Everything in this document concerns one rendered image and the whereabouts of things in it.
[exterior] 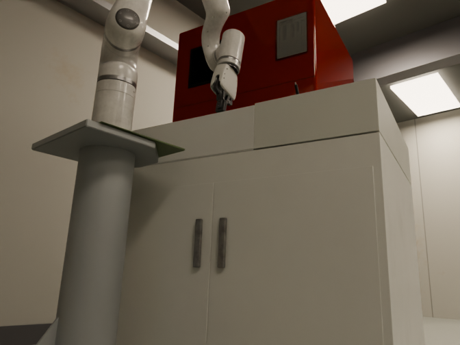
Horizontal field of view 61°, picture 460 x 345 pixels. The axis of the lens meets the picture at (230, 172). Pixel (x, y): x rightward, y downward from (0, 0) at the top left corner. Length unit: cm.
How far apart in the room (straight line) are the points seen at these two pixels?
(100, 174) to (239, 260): 45
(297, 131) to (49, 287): 226
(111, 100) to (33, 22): 215
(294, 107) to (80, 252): 70
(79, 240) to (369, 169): 76
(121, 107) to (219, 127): 30
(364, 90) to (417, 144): 610
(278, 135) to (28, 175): 212
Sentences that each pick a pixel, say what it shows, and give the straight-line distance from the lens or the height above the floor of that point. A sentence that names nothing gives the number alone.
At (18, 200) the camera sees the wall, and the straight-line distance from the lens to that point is 291.
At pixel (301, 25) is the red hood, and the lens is 201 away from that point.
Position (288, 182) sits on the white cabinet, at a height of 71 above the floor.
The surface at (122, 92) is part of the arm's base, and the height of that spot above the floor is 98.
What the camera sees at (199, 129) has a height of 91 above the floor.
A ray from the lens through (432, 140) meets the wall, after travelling 712.
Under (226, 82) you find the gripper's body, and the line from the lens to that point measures 134.
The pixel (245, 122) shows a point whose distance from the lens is 119.
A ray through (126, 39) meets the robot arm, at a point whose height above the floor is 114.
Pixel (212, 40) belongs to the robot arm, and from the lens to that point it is 154.
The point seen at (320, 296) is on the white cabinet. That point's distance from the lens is 101.
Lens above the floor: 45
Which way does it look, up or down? 15 degrees up
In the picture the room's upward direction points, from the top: 2 degrees clockwise
